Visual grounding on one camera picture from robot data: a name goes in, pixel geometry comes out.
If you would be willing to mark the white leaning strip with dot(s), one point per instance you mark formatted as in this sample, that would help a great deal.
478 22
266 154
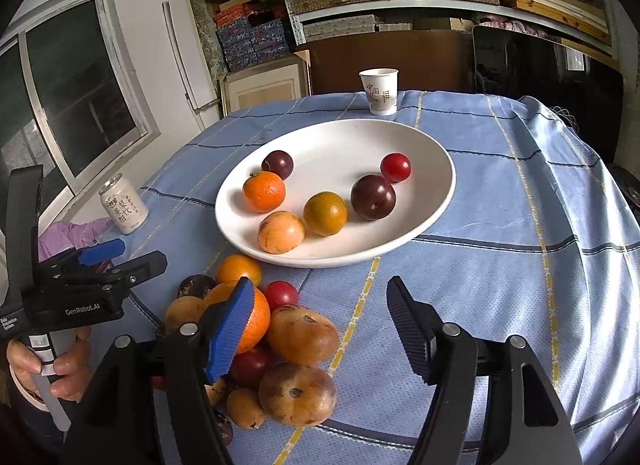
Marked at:
187 55

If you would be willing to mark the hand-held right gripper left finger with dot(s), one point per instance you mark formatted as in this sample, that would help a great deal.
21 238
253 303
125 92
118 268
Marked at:
230 330

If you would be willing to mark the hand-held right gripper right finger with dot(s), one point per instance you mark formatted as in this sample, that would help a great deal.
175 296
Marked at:
410 330

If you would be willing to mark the purple cloth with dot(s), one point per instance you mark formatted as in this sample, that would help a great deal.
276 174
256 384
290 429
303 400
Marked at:
60 240

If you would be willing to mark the white oval plate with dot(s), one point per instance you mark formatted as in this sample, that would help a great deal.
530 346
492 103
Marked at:
330 155

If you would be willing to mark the blue checked tablecloth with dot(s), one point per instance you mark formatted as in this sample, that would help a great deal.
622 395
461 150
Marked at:
475 270

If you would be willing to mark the green marbled board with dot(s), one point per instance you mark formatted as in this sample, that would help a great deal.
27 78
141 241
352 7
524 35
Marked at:
207 40

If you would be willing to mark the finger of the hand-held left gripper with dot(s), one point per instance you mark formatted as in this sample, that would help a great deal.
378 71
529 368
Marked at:
102 250
135 267

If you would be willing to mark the small brown fruit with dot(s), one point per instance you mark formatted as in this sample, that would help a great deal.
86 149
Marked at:
245 407

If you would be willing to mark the yellow orange spotted fruit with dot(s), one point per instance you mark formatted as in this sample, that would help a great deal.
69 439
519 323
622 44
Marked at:
281 232

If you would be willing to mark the white metal shelf rack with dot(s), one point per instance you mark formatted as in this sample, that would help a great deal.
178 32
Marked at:
292 10

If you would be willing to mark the white paper cup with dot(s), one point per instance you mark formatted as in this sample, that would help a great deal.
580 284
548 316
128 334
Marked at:
378 92

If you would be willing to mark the brown round fruit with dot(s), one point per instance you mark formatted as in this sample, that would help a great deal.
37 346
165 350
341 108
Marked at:
296 394
182 314

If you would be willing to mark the small orange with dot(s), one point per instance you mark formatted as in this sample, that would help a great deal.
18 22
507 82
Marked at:
239 270

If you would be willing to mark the grey framed window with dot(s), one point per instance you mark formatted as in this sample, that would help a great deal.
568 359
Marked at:
75 95

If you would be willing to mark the brown wooden board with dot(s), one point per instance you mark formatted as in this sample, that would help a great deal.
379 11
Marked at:
425 60

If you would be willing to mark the small dark purple plum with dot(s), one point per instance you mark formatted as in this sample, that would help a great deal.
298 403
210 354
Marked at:
277 164

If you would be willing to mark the pile of blue patterned boxes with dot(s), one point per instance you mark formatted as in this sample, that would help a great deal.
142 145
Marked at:
250 40

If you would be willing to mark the black glossy panel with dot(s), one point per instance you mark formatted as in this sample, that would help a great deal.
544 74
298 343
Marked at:
525 65

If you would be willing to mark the beige picture frame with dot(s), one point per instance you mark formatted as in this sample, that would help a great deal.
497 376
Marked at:
260 90

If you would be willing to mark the bright tangerine with stem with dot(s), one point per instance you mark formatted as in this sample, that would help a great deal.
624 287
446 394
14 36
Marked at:
264 191

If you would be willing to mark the person's left hand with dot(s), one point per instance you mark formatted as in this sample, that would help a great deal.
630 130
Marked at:
70 370

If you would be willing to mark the large bright tangerine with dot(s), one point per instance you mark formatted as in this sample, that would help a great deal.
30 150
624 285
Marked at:
257 320

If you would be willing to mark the large dark purple plum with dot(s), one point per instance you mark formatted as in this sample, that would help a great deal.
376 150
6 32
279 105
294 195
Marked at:
373 197

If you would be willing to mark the greenish orange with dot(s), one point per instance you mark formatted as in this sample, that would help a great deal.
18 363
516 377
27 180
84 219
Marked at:
325 213

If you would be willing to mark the white drink can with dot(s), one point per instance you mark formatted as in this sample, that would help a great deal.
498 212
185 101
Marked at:
122 207

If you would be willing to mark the orange brown ribbed fruit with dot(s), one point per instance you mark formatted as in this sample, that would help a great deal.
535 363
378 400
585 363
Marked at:
302 335

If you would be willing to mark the tan orange round fruit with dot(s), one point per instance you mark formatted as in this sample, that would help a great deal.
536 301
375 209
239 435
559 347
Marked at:
217 391

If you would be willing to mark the dark red plum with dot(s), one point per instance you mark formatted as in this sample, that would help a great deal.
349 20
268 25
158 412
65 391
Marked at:
250 365

